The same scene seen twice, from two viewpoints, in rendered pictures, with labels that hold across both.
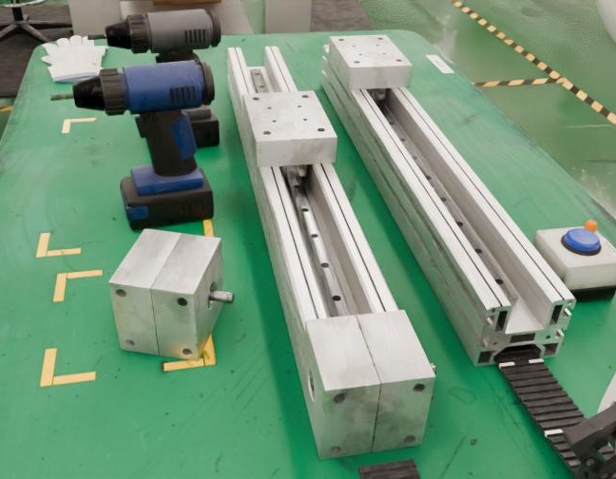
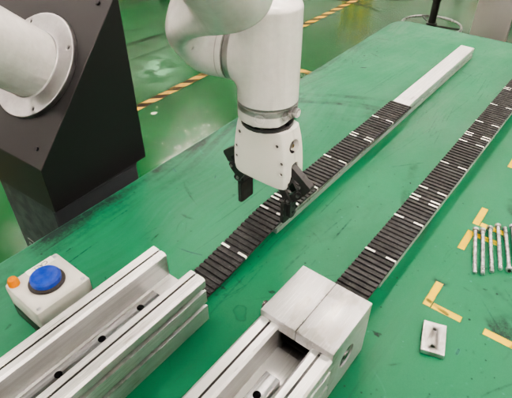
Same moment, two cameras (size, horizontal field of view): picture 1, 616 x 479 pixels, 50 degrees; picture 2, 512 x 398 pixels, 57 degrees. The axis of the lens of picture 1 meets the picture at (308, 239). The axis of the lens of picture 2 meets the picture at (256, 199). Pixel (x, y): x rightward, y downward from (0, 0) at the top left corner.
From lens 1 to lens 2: 0.75 m
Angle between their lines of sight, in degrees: 93
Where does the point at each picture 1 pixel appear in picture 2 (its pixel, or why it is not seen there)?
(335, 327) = (320, 333)
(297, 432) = (359, 374)
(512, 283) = (126, 307)
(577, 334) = not seen: hidden behind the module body
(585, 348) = not seen: hidden behind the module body
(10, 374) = not seen: outside the picture
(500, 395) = (223, 296)
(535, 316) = (158, 281)
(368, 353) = (321, 302)
